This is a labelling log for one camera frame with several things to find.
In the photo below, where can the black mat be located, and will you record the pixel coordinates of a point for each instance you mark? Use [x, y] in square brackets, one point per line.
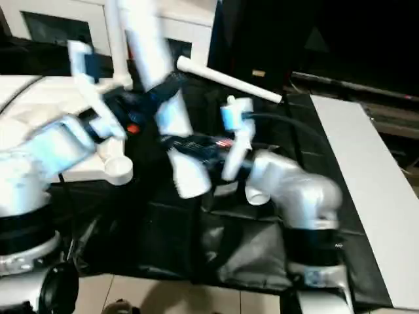
[216, 242]

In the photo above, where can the black cabinet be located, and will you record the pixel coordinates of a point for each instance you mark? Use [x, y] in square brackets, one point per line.
[327, 33]

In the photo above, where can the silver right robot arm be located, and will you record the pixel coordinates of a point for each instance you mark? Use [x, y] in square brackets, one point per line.
[301, 196]

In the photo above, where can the small yellow label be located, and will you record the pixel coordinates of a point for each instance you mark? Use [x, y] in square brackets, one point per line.
[258, 73]

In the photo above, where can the white plastic table top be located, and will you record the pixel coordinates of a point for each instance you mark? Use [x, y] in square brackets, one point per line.
[39, 104]

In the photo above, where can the white sideboard with glass doors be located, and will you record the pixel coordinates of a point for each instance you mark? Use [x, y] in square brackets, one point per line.
[78, 23]

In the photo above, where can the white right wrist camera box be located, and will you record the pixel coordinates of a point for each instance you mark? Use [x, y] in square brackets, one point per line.
[237, 131]

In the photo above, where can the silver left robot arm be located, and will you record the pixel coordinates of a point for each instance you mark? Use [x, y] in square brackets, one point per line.
[33, 170]

